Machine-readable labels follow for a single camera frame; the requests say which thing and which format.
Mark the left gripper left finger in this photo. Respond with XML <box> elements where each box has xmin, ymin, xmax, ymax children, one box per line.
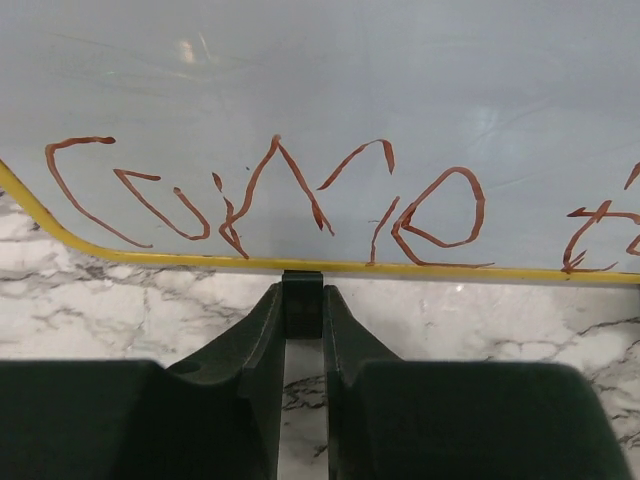
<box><xmin>1</xmin><ymin>284</ymin><xmax>284</xmax><ymax>479</ymax></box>

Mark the yellow framed whiteboard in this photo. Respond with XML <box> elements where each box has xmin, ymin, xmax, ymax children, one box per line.
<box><xmin>1</xmin><ymin>1</ymin><xmax>639</xmax><ymax>284</ymax></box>

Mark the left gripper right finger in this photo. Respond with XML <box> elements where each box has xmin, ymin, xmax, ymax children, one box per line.
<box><xmin>323</xmin><ymin>286</ymin><xmax>632</xmax><ymax>479</ymax></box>

